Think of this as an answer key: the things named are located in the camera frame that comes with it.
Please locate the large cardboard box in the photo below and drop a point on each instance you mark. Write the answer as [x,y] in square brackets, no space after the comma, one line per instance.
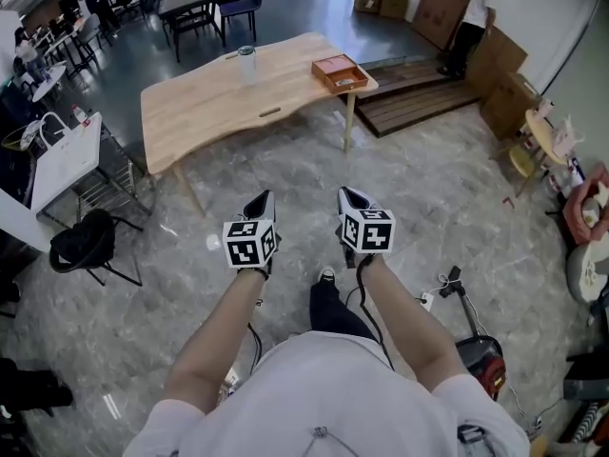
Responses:
[499,60]
[506,107]

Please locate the person's right forearm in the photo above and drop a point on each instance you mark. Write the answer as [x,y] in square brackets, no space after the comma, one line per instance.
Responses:
[409,322]

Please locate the clear bottle with red cap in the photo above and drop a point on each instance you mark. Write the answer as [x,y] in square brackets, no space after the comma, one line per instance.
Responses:
[81,116]

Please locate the person's black and white shoe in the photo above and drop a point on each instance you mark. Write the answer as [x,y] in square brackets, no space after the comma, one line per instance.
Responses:
[327,275]

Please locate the black square table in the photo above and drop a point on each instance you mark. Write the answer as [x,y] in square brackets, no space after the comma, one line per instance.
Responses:
[188,0]

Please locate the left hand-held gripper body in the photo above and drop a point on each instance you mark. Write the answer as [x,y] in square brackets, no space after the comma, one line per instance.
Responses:
[249,245]

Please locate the grey metal chair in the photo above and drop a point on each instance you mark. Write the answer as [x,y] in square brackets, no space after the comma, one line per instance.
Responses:
[92,36]

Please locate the dark wooden slatted platform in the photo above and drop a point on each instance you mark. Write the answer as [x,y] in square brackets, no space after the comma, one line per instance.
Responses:
[409,103]

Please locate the orange-brown storage box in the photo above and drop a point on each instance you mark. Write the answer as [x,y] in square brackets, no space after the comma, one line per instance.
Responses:
[333,65]

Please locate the small cardboard box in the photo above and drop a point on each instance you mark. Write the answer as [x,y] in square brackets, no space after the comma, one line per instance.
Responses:
[367,0]
[394,4]

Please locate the person's left forearm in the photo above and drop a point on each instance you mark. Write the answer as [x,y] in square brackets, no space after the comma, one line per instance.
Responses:
[216,336]

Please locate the white power strip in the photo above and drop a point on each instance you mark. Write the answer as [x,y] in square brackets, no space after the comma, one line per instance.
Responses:
[427,301]

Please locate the light wooden table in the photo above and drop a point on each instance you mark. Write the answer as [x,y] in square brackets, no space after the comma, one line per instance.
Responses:
[209,103]

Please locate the small round white table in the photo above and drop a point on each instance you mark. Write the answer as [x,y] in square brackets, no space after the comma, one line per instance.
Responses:
[47,84]

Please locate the person's white shirt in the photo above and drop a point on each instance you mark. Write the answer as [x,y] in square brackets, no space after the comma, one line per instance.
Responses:
[328,398]

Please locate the white tumbler with green lid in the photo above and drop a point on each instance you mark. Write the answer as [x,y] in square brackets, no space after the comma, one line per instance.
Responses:
[247,67]

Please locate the person's black trouser leg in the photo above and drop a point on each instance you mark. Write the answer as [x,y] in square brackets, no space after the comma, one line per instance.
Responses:
[333,312]

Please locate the white rectangular table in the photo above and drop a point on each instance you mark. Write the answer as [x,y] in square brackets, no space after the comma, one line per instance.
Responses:
[66,169]

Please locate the pink gift bag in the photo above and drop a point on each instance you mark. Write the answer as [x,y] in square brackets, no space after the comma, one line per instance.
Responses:
[566,138]

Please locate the pink cushioned pet bed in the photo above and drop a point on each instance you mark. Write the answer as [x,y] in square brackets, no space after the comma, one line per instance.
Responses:
[585,203]

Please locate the yellow stool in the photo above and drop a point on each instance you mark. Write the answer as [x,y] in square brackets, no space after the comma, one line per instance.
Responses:
[522,162]

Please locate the small grey remote control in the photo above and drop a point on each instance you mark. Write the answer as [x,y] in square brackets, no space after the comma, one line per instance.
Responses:
[345,83]

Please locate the white plush cushion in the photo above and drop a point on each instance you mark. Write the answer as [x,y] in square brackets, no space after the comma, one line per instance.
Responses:
[587,269]

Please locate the black folding chair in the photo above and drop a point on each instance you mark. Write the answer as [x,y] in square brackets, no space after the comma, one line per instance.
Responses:
[83,243]

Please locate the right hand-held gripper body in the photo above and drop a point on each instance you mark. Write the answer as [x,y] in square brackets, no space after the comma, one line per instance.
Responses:
[368,231]

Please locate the red and black vacuum cleaner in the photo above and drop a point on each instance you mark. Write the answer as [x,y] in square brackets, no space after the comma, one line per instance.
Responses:
[480,352]

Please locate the round pale yellow table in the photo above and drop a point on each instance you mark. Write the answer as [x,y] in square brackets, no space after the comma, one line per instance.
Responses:
[542,136]

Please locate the tall cardboard box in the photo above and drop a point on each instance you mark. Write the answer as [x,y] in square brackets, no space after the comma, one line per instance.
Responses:
[442,3]

